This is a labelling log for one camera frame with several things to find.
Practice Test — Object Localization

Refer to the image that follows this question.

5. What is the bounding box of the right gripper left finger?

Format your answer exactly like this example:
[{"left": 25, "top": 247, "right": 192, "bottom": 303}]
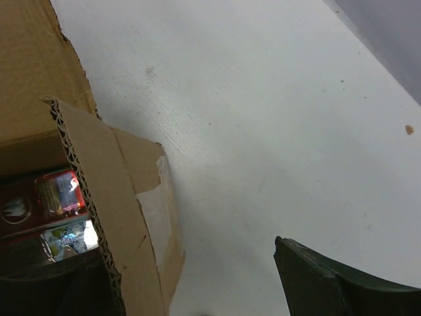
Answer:
[{"left": 1, "top": 253, "right": 115, "bottom": 315}]

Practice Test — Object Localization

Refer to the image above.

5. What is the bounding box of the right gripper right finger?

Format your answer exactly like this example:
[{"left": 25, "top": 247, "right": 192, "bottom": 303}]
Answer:
[{"left": 274, "top": 236, "right": 420, "bottom": 315}]

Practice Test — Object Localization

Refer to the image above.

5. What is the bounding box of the brown cardboard express box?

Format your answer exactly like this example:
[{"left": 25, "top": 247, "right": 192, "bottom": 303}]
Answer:
[{"left": 1, "top": 1, "right": 185, "bottom": 315}]

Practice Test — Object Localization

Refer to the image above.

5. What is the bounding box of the red toothpaste box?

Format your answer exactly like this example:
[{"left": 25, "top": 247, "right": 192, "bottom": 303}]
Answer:
[{"left": 1, "top": 169, "right": 98, "bottom": 262}]

